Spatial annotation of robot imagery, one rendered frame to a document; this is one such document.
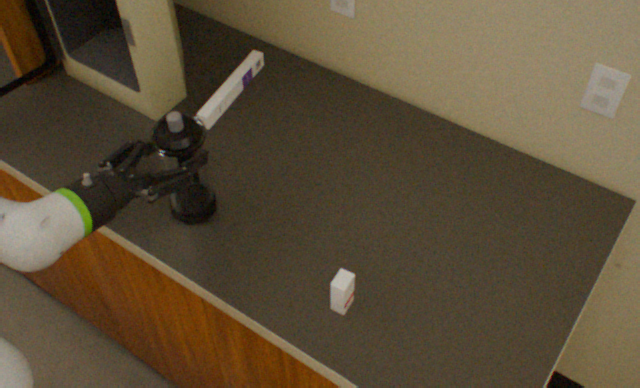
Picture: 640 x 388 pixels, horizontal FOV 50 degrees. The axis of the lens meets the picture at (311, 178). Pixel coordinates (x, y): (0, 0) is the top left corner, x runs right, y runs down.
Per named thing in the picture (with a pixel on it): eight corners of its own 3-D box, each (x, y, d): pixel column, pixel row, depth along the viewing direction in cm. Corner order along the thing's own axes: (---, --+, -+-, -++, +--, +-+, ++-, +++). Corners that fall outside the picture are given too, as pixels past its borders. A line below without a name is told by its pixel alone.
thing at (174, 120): (177, 118, 137) (172, 93, 132) (212, 136, 134) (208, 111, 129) (145, 145, 132) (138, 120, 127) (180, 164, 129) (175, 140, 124)
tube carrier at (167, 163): (191, 177, 152) (176, 106, 136) (228, 198, 148) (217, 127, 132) (157, 208, 146) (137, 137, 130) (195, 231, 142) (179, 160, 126)
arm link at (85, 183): (57, 225, 121) (94, 248, 117) (51, 171, 114) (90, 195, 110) (84, 209, 125) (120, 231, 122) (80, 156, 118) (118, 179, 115)
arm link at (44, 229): (33, 291, 105) (8, 229, 100) (-13, 276, 112) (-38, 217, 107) (103, 245, 115) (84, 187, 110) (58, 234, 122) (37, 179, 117)
